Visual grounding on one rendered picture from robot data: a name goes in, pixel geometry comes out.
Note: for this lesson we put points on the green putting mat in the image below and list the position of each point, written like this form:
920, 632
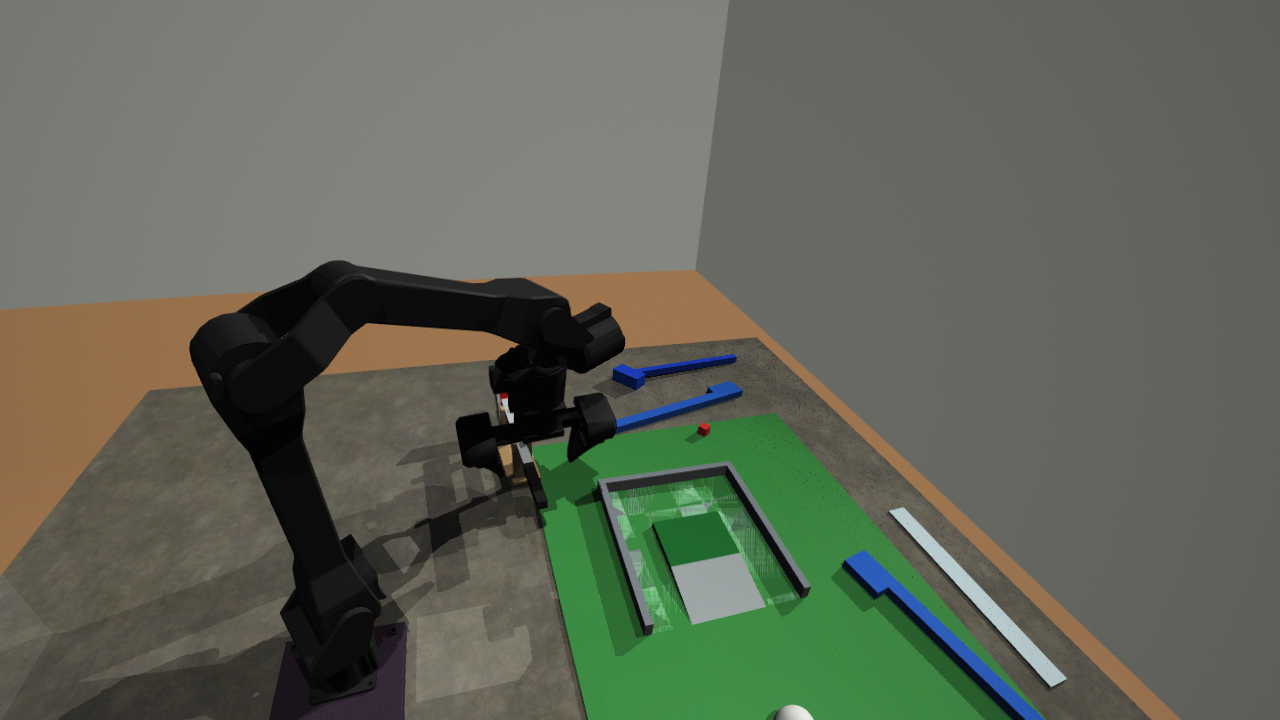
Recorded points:
838, 653

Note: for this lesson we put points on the white golf ball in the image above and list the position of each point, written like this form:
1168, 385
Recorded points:
793, 712

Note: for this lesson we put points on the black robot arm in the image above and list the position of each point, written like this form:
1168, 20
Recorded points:
255, 381

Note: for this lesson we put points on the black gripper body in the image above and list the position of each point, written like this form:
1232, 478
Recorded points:
478, 439

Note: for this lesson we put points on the pale grey flat bar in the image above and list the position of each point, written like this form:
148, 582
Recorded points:
1037, 660

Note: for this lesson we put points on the grey putter with red head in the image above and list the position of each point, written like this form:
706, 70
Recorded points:
527, 463

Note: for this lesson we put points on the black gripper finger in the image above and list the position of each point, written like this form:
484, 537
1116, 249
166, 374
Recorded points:
496, 466
578, 444

